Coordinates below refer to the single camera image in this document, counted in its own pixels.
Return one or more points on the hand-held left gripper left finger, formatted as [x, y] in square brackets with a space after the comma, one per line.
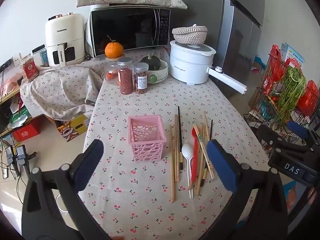
[93, 161]

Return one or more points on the jar of red goji berries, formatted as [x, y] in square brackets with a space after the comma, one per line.
[125, 80]

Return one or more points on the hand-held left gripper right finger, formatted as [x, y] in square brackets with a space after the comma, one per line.
[220, 162]

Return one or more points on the chopsticks with green print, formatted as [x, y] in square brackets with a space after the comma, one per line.
[201, 142]

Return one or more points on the white and green bowl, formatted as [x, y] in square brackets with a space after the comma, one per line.
[160, 76]

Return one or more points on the grey black floor device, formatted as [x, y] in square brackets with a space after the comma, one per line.
[21, 157]
[10, 157]

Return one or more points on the brown cardboard box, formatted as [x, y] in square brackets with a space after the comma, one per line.
[255, 97]

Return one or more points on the black power plug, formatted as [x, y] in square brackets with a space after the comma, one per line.
[88, 57]

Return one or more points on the pink plastic bag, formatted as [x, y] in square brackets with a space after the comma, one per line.
[11, 86]

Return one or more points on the blue and white wall poster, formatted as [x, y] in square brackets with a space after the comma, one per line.
[292, 52]

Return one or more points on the jar of dried fruit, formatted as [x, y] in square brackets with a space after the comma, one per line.
[141, 80]

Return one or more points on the teal plastic item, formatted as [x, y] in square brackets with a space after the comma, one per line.
[258, 62]

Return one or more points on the pink perforated plastic basket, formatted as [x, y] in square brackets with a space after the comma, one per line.
[147, 151]

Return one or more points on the orange with stem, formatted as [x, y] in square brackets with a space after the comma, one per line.
[113, 50]

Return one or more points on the black microwave oven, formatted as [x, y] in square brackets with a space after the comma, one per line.
[125, 27]

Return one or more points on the clear plastic container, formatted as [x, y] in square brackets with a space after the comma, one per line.
[40, 55]

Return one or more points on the white electric cooking pot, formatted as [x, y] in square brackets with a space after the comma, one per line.
[187, 65]

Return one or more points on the grey refrigerator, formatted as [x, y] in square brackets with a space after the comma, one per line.
[237, 42]

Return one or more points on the yellow printed cardboard box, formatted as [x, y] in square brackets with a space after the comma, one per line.
[72, 127]

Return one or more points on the cherry print draped cloth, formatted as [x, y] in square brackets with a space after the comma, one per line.
[57, 90]

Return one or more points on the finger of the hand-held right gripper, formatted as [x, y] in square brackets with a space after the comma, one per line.
[277, 137]

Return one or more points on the red plastic bag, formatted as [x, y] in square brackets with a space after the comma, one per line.
[308, 95]
[275, 67]

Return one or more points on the cherry print tablecloth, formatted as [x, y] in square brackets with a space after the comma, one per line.
[140, 192]

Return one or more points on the cream air fryer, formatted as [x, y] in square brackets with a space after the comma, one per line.
[65, 32]

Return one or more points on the red plastic spoon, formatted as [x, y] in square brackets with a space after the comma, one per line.
[195, 142]

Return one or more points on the white plastic spoon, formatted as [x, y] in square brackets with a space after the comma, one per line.
[187, 152]

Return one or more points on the bunch of green vegetables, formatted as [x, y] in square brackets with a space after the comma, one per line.
[292, 90]

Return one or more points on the clear glass jar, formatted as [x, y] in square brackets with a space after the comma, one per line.
[111, 72]

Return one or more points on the dark green squash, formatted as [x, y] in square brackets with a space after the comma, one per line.
[150, 62]

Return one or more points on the red box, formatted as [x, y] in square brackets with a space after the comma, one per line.
[26, 132]

